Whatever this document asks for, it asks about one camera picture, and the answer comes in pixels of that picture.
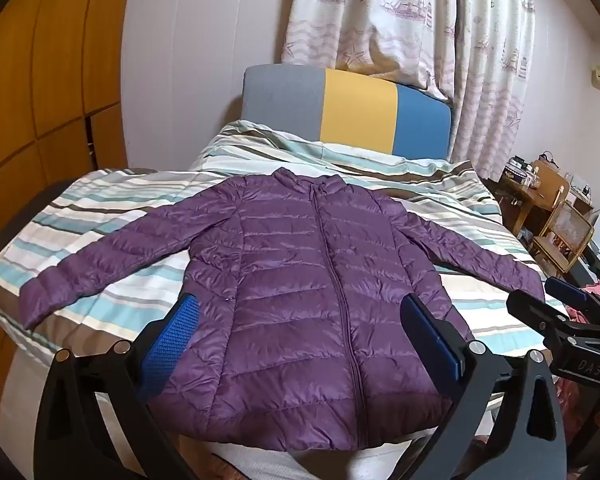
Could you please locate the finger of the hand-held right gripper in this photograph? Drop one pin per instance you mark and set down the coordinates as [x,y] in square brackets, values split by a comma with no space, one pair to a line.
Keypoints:
[567,287]
[532,307]

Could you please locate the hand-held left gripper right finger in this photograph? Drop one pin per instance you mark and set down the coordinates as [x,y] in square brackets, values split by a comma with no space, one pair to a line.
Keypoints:
[432,345]

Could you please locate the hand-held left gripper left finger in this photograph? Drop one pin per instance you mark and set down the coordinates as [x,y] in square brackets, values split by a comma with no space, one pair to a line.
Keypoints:
[172,342]

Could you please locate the purple puffer jacket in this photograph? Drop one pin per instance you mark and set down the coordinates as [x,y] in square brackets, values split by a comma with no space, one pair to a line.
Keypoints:
[300,280]

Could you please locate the rattan panel wooden chair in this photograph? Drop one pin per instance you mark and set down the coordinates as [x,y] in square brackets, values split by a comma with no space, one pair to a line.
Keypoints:
[567,230]

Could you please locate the wooden desk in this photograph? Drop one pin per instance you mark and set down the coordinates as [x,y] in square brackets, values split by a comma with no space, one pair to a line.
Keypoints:
[515,200]

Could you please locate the white mattress sheet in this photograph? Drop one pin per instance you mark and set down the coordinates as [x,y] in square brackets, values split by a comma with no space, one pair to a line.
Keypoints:
[25,390]

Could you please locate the striped blanket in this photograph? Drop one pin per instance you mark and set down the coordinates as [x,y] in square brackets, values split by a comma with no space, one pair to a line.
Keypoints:
[105,200]

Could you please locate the grey yellow blue headboard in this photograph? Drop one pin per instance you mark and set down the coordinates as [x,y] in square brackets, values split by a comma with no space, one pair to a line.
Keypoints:
[360,110]

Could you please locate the wooden wardrobe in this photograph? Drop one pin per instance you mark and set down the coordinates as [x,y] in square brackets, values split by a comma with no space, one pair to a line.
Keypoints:
[40,70]

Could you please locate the ship print curtain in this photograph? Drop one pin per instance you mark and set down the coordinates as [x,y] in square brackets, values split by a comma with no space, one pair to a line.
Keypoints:
[405,20]

